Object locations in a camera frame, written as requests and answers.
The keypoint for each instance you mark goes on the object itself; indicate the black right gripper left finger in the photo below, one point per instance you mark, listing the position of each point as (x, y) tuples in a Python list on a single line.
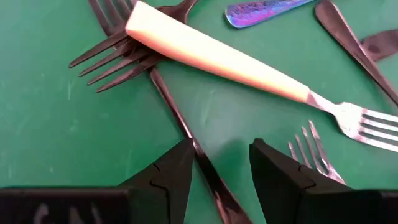
[(168, 186)]

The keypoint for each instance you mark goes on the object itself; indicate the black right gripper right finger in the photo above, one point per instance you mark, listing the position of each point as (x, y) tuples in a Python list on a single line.
[(280, 186)]

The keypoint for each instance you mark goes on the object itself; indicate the glossy black metal fork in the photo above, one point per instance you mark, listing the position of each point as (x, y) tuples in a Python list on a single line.
[(382, 45), (174, 105), (178, 11)]

